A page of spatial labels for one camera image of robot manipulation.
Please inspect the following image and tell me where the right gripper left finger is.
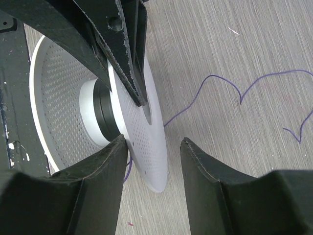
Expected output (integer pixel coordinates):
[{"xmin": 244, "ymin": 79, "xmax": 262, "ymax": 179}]
[{"xmin": 0, "ymin": 135, "xmax": 128, "ymax": 235}]

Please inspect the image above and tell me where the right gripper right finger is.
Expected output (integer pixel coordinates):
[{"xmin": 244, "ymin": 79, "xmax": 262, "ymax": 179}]
[{"xmin": 180, "ymin": 138, "xmax": 313, "ymax": 235}]

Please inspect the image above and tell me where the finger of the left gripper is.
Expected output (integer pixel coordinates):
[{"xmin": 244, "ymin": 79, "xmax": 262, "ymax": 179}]
[
  {"xmin": 0, "ymin": 0, "xmax": 111, "ymax": 88},
  {"xmin": 75, "ymin": 0, "xmax": 147, "ymax": 106}
]

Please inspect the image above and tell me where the white plastic cable spool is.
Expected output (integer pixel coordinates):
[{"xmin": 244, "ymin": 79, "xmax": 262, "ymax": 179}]
[{"xmin": 29, "ymin": 36, "xmax": 168, "ymax": 192}]

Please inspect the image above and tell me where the thin purple wire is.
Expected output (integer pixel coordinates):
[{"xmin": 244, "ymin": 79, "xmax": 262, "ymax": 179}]
[{"xmin": 123, "ymin": 70, "xmax": 313, "ymax": 183}]

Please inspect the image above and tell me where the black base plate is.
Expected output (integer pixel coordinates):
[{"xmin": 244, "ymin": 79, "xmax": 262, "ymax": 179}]
[{"xmin": 0, "ymin": 12, "xmax": 50, "ymax": 177}]

